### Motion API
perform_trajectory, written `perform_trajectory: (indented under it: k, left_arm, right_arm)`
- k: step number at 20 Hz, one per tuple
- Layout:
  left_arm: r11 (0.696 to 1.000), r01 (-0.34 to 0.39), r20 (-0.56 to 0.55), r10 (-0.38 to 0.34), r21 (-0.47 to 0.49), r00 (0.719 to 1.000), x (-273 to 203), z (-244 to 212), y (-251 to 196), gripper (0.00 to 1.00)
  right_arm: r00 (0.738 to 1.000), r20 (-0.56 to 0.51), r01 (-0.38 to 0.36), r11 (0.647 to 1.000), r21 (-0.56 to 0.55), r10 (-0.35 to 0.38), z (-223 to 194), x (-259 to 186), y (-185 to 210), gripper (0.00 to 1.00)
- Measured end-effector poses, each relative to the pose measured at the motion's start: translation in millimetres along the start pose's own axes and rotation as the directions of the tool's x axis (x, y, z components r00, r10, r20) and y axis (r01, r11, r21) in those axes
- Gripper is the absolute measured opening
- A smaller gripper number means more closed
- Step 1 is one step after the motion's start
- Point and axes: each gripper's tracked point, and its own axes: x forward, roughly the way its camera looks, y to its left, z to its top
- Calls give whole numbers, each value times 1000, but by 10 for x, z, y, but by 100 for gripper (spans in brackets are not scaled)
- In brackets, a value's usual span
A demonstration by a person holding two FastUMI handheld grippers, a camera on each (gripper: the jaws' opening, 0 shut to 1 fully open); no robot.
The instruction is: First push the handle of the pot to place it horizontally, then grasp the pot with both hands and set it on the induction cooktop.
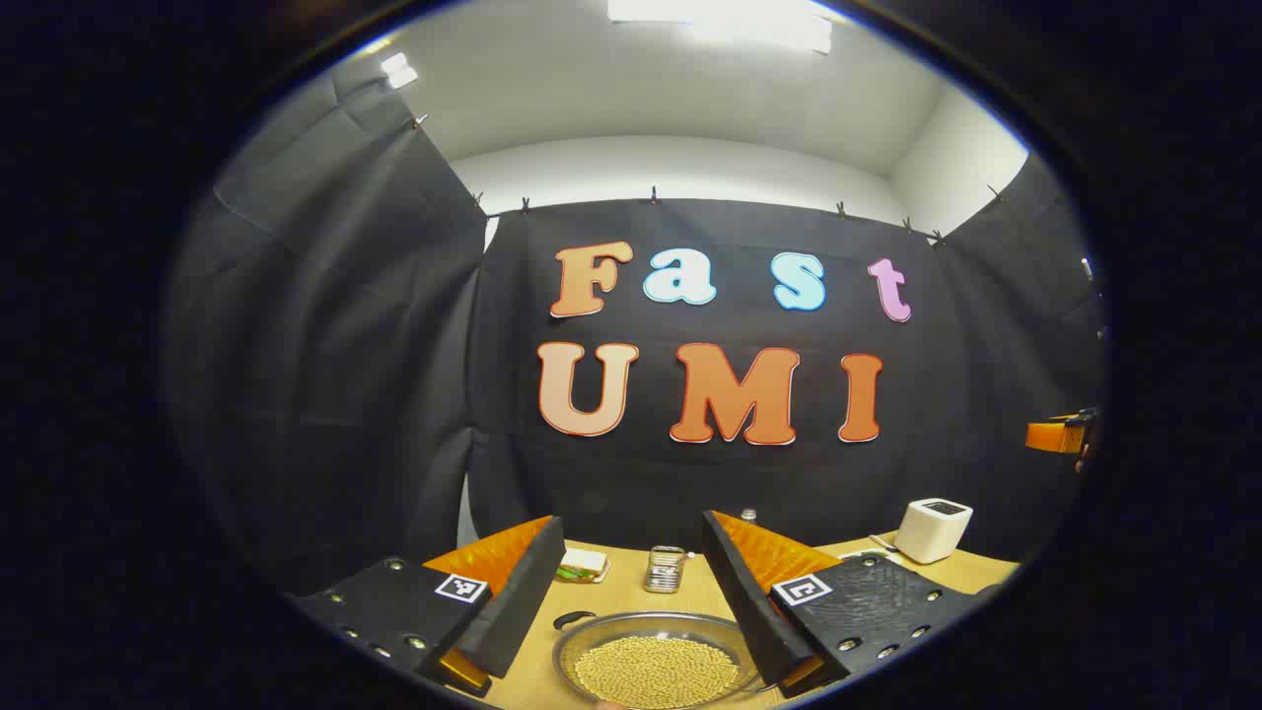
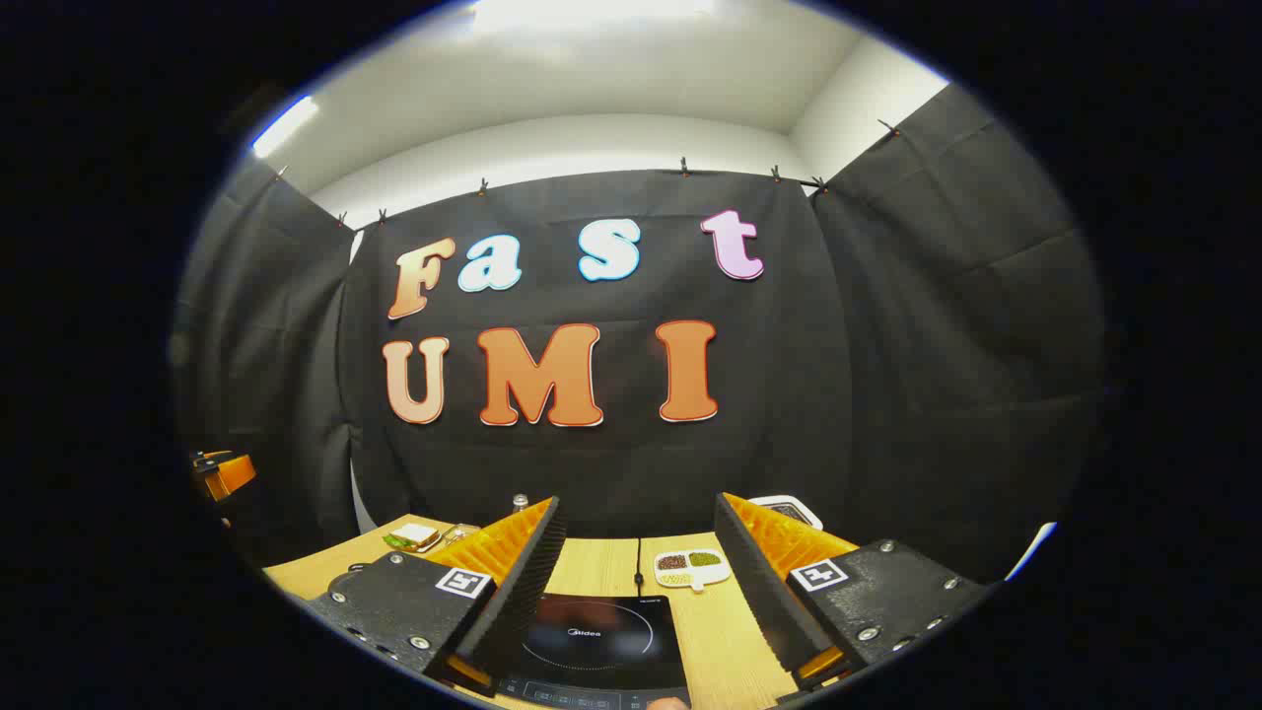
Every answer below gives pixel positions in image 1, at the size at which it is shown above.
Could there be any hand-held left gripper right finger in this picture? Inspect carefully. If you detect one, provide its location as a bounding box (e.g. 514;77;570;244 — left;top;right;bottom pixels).
702;510;997;701

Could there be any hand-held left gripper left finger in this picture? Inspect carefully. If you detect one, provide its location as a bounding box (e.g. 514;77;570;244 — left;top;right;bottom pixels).
286;515;568;699

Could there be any stainless steel pot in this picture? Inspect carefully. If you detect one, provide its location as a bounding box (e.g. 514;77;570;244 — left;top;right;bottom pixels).
552;609;775;710

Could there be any pile of soybeans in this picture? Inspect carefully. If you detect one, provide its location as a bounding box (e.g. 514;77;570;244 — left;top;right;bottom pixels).
574;636;740;709

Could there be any white toaster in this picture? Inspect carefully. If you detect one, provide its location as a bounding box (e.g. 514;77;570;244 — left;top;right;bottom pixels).
894;498;974;565

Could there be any black backdrop cloth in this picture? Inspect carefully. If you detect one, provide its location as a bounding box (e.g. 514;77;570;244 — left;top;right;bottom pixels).
163;49;1105;598

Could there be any metal wire holder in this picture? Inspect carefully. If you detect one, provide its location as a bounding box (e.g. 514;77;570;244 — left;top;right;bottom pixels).
644;545;688;595

